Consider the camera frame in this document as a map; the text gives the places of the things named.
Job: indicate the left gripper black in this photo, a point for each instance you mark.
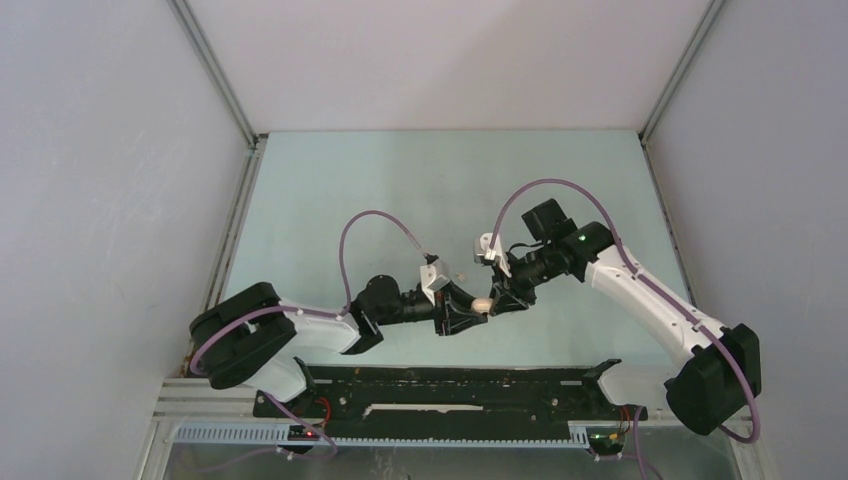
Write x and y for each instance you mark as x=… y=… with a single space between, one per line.
x=454 y=300

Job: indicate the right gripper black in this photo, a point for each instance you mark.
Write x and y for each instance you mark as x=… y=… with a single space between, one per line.
x=505 y=301

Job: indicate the beige earbud charging case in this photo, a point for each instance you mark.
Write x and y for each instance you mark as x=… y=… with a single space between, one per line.
x=482 y=305

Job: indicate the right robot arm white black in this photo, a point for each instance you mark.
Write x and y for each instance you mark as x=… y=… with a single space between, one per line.
x=715 y=370

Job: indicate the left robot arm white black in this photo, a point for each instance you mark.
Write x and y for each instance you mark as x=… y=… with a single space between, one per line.
x=254 y=339

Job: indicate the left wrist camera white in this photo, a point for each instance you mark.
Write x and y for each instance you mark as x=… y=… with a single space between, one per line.
x=434 y=276

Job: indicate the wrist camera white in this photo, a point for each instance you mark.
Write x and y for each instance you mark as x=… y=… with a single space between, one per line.
x=488 y=250
x=434 y=276

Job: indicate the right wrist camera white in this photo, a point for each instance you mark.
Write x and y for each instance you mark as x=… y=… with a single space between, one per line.
x=488 y=250

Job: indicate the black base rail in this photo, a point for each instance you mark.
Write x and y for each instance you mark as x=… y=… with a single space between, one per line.
x=459 y=403

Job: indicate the white slotted cable duct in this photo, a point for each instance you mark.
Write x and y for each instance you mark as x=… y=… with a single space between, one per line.
x=269 y=434

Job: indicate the right aluminium frame post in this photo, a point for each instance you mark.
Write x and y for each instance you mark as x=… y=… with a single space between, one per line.
x=683 y=65

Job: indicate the aluminium frame post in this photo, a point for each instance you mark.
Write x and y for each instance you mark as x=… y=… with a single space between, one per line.
x=208 y=59
x=683 y=65

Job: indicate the left aluminium frame post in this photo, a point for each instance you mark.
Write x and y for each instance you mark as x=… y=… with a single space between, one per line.
x=208 y=59

